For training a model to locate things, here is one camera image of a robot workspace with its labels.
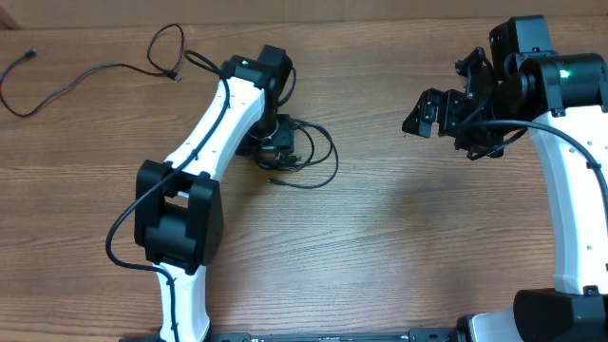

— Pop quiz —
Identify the black usb cable bundle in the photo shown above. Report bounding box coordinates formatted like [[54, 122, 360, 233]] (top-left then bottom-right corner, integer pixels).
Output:
[[256, 118, 340, 191]]

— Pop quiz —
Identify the black usb cable removed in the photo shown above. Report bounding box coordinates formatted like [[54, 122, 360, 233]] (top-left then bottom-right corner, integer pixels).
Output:
[[1, 23, 185, 119]]

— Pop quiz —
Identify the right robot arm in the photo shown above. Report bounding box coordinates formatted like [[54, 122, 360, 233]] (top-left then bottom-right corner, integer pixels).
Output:
[[402, 15, 607, 341]]

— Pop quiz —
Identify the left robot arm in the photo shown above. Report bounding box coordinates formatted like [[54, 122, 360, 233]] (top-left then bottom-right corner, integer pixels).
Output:
[[128, 45, 295, 341]]

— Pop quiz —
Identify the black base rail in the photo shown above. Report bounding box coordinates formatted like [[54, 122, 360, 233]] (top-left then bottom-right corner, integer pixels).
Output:
[[210, 328, 466, 342]]

